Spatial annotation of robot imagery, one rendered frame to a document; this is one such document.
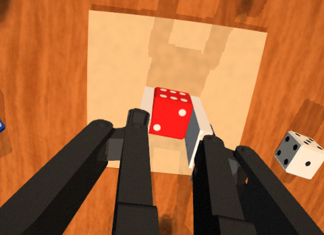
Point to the beige square mat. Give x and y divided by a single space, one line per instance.
218 64

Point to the red die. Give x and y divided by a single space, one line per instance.
171 113

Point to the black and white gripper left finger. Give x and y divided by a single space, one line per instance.
47 203

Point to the blue die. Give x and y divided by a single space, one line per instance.
2 127

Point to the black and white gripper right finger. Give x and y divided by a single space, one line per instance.
227 205

